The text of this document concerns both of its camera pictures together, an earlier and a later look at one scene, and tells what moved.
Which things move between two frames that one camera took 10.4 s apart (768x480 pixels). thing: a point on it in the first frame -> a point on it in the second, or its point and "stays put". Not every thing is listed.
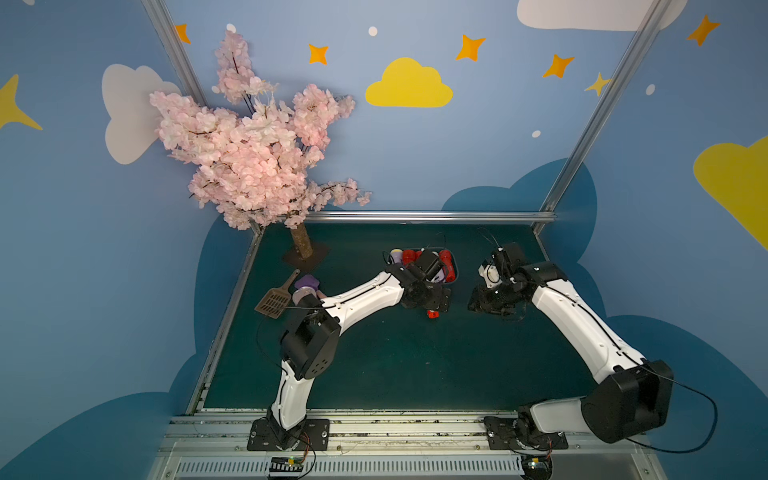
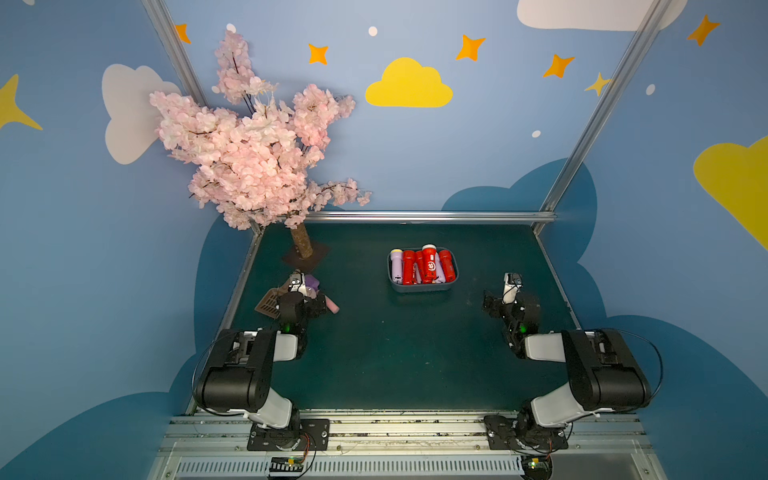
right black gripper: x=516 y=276 -> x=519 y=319
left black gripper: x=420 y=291 -> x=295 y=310
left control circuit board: x=286 y=464 stays put
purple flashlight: x=396 y=255 stays put
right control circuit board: x=536 y=467 stays put
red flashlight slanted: x=448 y=264 stays put
